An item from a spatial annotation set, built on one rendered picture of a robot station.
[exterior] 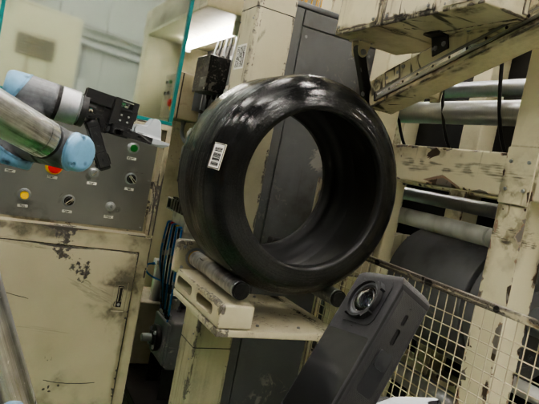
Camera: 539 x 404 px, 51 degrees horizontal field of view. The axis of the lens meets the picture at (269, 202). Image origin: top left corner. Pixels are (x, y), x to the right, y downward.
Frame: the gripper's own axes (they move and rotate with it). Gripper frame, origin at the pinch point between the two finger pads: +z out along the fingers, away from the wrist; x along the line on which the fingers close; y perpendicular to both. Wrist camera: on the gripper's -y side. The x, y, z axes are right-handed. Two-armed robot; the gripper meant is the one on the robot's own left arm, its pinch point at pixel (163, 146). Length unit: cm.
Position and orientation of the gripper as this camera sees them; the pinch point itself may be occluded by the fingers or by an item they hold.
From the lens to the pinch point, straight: 135.4
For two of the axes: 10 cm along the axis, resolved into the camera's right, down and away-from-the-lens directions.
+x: -4.3, -1.5, 8.9
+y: 3.0, -9.6, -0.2
